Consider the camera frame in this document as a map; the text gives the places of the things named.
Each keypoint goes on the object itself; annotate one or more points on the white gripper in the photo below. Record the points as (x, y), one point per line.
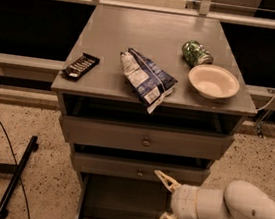
(184, 202)

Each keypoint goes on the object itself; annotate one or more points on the grey bottom drawer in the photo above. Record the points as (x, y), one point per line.
(105, 197)

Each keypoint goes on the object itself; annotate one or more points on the grey drawer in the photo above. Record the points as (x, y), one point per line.
(117, 135)
(136, 169)
(105, 197)

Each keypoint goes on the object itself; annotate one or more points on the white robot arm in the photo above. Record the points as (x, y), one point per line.
(239, 200)

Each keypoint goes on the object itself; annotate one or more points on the grey middle drawer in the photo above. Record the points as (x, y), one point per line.
(136, 169)

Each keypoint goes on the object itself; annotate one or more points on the grey wooden drawer cabinet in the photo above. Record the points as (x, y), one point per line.
(104, 93)

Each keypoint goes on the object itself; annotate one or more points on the grey top drawer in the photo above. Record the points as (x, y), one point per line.
(117, 135)

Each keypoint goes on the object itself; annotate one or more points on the blue white chip bag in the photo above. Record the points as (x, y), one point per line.
(151, 83)

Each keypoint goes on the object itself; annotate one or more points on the white paper bowl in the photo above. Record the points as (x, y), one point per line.
(213, 82)

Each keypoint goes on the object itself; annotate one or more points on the green soda can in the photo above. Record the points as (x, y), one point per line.
(195, 54)

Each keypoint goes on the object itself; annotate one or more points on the black snack bar packet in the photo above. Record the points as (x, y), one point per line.
(81, 66)

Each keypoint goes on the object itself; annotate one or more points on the black stand base bar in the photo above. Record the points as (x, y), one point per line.
(32, 146)

